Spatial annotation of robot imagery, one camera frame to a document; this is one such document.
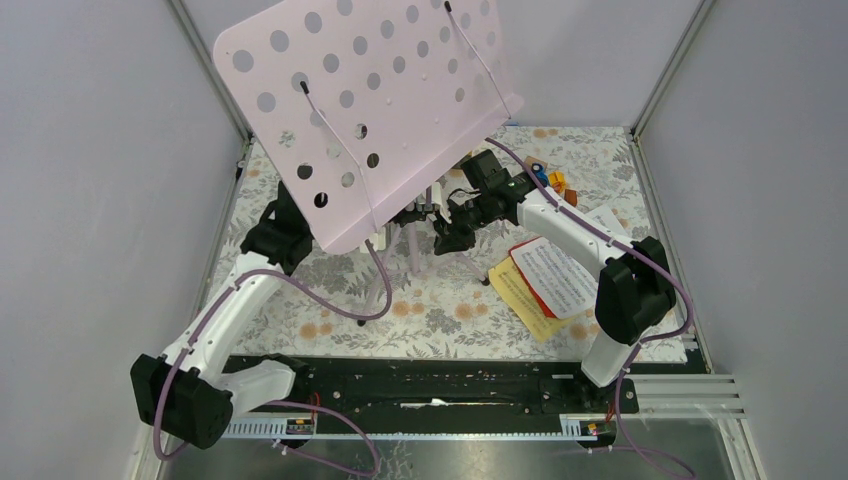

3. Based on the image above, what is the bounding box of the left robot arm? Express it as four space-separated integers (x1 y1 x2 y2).
130 185 313 449

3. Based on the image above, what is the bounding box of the blue toy car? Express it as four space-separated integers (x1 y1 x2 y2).
531 169 549 188

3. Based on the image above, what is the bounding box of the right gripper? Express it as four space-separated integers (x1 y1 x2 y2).
434 193 495 258

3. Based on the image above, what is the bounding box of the wooden block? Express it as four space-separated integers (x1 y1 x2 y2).
525 156 548 171

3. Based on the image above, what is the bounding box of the floral table mat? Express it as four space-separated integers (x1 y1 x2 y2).
235 126 653 361

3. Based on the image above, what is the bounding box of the small brown block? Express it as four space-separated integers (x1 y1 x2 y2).
563 189 578 207

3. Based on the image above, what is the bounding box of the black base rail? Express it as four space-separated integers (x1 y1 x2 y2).
218 354 641 437

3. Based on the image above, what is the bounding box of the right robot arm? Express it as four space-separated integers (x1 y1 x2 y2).
434 150 677 412

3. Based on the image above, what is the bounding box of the yellow sheet music page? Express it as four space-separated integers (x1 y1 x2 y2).
488 257 574 343

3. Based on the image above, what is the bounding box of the white sheet music page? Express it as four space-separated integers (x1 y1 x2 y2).
518 203 623 318

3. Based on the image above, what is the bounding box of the pink music stand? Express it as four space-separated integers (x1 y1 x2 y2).
211 0 526 329

